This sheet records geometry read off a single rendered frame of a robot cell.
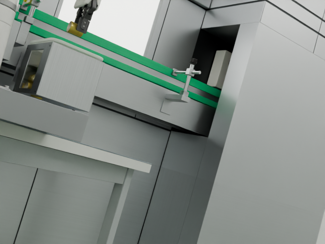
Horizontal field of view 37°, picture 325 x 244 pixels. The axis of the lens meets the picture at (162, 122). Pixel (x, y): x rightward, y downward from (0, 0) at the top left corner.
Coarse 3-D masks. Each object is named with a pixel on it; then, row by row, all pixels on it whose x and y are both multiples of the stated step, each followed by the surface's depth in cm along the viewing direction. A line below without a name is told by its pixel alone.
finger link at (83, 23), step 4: (88, 12) 143; (88, 16) 144; (80, 20) 144; (84, 20) 144; (88, 20) 144; (80, 24) 144; (84, 24) 144; (88, 24) 145; (76, 28) 144; (80, 28) 144; (84, 28) 144; (84, 32) 145
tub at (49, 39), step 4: (36, 40) 147; (40, 40) 144; (44, 40) 141; (48, 40) 138; (52, 40) 137; (56, 40) 137; (60, 40) 137; (32, 44) 154; (60, 44) 138; (64, 44) 137; (68, 44) 138; (72, 48) 140; (76, 48) 139; (80, 48) 140; (80, 52) 141; (84, 52) 141; (88, 52) 141; (92, 56) 143; (96, 56) 143; (100, 60) 148
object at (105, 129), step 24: (168, 0) 213; (192, 0) 219; (168, 24) 214; (192, 24) 221; (168, 48) 215; (192, 48) 223; (216, 48) 231; (0, 72) 176; (96, 120) 199; (120, 120) 205; (144, 120) 211; (96, 144) 200; (120, 144) 206; (144, 144) 213
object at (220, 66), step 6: (216, 54) 229; (222, 54) 225; (228, 54) 226; (216, 60) 228; (222, 60) 224; (228, 60) 226; (216, 66) 227; (222, 66) 224; (210, 72) 229; (216, 72) 225; (222, 72) 225; (210, 78) 227; (216, 78) 224; (222, 78) 225; (210, 84) 226; (216, 84) 223; (222, 84) 225
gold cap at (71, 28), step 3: (72, 21) 144; (69, 24) 146; (72, 24) 144; (75, 24) 144; (69, 27) 147; (72, 27) 144; (75, 27) 144; (69, 30) 144; (72, 30) 144; (75, 30) 144; (72, 33) 145; (75, 33) 145; (78, 33) 145; (81, 33) 145; (78, 36) 147
